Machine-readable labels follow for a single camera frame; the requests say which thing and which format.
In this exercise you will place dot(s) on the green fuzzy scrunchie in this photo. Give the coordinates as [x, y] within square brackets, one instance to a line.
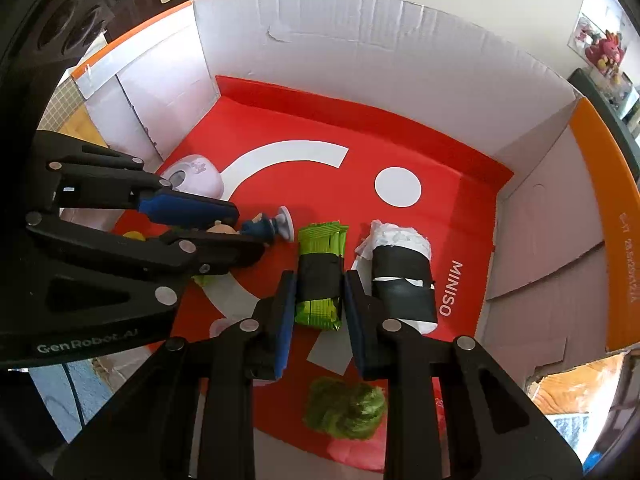
[345, 407]

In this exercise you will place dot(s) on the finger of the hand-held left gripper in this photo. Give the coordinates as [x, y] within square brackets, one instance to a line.
[215, 252]
[190, 210]

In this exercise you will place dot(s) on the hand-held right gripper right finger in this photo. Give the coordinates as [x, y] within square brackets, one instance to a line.
[355, 325]

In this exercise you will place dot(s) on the white roll wrapped black tape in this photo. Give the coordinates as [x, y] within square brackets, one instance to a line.
[400, 280]

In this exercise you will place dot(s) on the cardboard box red floor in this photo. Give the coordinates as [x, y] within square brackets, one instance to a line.
[350, 125]

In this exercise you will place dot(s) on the small figurine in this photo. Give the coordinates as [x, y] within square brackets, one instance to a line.
[260, 227]

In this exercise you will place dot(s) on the yellow round tin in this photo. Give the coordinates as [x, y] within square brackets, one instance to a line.
[132, 235]

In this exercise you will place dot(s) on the green packets black tape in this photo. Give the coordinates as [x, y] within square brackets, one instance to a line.
[321, 240]

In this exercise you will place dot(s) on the blue fluffy towel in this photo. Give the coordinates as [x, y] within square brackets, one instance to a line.
[55, 390]

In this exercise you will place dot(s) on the pink plush toy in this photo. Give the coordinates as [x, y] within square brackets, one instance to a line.
[605, 52]

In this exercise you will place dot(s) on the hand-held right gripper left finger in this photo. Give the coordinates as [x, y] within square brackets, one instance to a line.
[285, 322]

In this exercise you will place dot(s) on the pink white round device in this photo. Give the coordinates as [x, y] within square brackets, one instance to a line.
[197, 175]

